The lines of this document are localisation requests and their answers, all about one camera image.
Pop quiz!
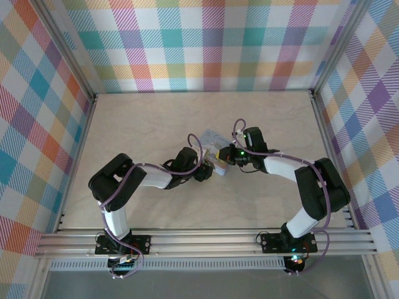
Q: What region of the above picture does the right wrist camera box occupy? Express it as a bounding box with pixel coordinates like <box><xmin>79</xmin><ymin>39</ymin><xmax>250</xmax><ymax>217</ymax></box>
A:
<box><xmin>232</xmin><ymin>130</ymin><xmax>248</xmax><ymax>148</ymax></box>

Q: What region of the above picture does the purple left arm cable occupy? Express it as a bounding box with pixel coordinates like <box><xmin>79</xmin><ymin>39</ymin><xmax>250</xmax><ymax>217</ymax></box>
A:
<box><xmin>97</xmin><ymin>133</ymin><xmax>201</xmax><ymax>280</ymax></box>

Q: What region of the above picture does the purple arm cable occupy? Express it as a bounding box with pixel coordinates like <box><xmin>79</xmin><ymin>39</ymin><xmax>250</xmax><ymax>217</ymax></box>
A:
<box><xmin>97</xmin><ymin>133</ymin><xmax>201</xmax><ymax>280</ymax></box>
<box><xmin>231</xmin><ymin>118</ymin><xmax>332</xmax><ymax>276</ymax></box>

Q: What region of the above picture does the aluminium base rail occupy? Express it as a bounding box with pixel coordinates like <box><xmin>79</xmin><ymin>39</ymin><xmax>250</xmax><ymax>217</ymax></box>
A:
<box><xmin>33</xmin><ymin>228</ymin><xmax>378</xmax><ymax>260</ymax></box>

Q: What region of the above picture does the aluminium side rail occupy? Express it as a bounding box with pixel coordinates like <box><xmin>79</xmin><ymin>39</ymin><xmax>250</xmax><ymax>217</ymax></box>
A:
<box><xmin>54</xmin><ymin>93</ymin><xmax>100</xmax><ymax>234</ymax></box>
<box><xmin>307</xmin><ymin>89</ymin><xmax>360</xmax><ymax>230</ymax></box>

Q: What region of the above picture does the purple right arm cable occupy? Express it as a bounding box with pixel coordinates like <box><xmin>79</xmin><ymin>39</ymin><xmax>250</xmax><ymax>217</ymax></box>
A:
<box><xmin>231</xmin><ymin>118</ymin><xmax>332</xmax><ymax>276</ymax></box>

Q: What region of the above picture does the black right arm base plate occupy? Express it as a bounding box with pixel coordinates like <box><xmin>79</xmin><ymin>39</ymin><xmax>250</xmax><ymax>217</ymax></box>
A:
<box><xmin>259</xmin><ymin>232</ymin><xmax>319</xmax><ymax>254</ymax></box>

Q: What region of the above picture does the grey slotted cable duct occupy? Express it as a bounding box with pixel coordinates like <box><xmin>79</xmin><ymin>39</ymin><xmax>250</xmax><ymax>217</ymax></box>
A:
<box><xmin>49</xmin><ymin>256</ymin><xmax>287</xmax><ymax>272</ymax></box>

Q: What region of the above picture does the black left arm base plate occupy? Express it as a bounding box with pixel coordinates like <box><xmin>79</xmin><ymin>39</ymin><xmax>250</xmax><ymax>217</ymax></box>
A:
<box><xmin>94</xmin><ymin>234</ymin><xmax>152</xmax><ymax>257</ymax></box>

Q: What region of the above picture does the aluminium frame post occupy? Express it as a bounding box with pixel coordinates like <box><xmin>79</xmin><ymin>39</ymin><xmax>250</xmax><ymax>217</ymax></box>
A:
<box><xmin>36</xmin><ymin>0</ymin><xmax>98</xmax><ymax>98</ymax></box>
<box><xmin>310</xmin><ymin>0</ymin><xmax>372</xmax><ymax>95</ymax></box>

